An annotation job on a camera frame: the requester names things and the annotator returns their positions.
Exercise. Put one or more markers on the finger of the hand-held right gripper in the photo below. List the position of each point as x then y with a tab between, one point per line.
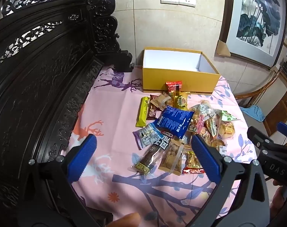
260	138
286	129

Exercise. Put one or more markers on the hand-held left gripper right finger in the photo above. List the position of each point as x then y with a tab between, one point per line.
205	157

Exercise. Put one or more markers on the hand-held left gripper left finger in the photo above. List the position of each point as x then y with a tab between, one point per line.
83	157

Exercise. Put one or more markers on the clear grain bar packet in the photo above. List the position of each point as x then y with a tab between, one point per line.
171	159

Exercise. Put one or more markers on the pink clear snack packet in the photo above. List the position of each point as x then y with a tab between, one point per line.
196	123

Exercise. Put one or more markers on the yellow snack bar packet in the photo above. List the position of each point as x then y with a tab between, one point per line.
143	111

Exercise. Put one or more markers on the yellow cardboard box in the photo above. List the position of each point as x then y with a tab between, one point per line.
181	80

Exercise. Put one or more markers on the person's right hand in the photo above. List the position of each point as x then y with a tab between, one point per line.
282	197

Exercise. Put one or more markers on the person's left hand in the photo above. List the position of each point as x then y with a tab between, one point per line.
124	222

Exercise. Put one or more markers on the red yellow snack packet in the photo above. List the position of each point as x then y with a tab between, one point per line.
192	162

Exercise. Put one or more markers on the clear biscuit packet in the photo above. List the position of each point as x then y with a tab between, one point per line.
214	144

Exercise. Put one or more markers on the wooden cabinet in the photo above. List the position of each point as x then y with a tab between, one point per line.
285	104

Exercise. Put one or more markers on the blue cloth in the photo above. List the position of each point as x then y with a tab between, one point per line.
253	113

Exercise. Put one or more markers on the green yellow snack packet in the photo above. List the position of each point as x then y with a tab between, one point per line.
211	126

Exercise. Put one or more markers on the round cookie packet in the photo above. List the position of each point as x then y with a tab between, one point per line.
226	131

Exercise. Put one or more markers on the green white snack packet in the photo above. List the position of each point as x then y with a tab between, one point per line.
226	118

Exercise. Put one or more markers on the blue snack packet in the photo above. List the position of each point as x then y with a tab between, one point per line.
174	120

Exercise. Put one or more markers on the wooden chair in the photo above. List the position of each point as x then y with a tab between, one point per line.
271	82

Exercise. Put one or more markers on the pink deer print sheet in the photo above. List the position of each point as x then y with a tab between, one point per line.
115	108

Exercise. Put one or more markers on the gold green snack packet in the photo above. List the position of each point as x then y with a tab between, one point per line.
180	100

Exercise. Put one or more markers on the purple white snack packet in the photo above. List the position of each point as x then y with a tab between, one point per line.
144	137

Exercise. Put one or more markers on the beige snack packet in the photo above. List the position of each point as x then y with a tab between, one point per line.
163	99

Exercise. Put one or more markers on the dark carved wooden bench back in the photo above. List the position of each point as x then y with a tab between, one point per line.
39	75

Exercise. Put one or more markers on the cardboard corner protector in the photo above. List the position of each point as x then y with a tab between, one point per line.
223	48

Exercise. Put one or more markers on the framed lotus painting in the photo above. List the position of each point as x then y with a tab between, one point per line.
254	16

